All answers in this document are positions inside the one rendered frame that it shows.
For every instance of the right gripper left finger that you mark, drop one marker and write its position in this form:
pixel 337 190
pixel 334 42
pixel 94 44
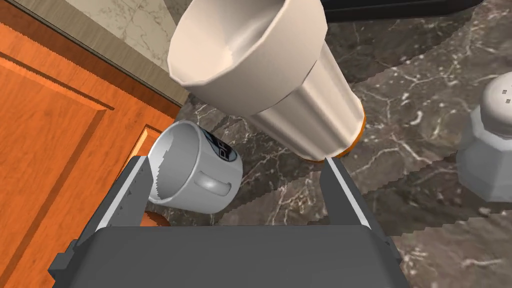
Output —
pixel 130 196

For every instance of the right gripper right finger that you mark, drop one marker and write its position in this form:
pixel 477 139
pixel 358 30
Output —
pixel 340 196

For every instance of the brown round bread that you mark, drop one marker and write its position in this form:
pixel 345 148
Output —
pixel 154 219

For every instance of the white mug with dark print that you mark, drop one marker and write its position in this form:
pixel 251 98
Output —
pixel 200 176

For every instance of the orange wooden cupboard door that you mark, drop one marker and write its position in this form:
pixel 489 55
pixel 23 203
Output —
pixel 52 140

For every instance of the tall white ribbed cup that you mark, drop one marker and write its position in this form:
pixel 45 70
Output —
pixel 256 80

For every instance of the white salt shaker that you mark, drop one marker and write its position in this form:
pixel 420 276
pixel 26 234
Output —
pixel 488 144

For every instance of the black flat appliance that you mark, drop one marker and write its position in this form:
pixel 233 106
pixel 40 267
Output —
pixel 392 8

